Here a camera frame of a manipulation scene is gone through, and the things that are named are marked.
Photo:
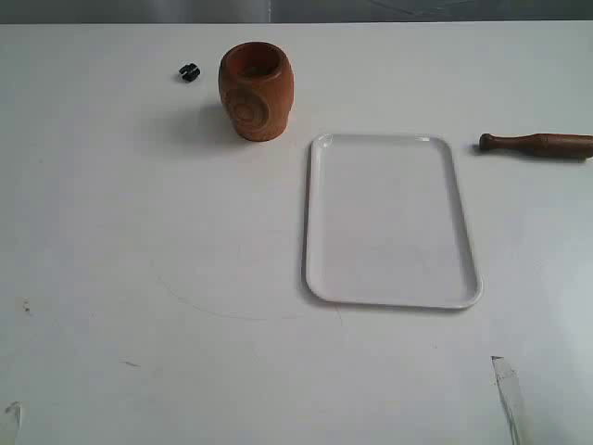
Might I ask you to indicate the clear tape strip left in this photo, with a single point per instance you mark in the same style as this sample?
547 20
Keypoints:
10 423

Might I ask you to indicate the small black plastic clip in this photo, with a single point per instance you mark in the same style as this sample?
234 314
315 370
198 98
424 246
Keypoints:
189 72

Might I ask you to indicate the white rectangular plastic tray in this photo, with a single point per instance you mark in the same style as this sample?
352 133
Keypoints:
385 224

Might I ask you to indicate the clear tape strip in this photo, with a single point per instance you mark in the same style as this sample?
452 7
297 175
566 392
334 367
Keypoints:
512 401
10 423

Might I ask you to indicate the brown wooden pestle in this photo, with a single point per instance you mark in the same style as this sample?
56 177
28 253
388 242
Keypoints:
541 145

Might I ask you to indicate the clear tape strip right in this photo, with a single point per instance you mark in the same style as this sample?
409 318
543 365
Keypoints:
512 401

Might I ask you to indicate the brown wooden mortar cup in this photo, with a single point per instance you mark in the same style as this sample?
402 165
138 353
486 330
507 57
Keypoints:
256 87

